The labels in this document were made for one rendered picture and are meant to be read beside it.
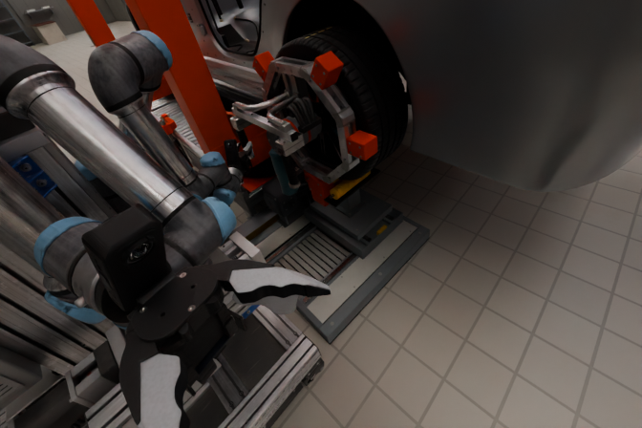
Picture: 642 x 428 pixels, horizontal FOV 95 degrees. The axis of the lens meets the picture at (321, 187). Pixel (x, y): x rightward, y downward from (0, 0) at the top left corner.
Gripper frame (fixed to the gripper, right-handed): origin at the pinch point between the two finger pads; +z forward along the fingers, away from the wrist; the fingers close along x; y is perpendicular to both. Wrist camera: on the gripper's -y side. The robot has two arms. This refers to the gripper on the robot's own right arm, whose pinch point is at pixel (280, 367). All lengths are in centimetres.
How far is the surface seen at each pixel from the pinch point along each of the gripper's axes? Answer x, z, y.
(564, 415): -69, 52, 115
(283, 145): -64, -52, 20
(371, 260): -99, -35, 103
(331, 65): -83, -42, -1
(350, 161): -85, -37, 35
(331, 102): -83, -42, 11
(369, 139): -84, -29, 24
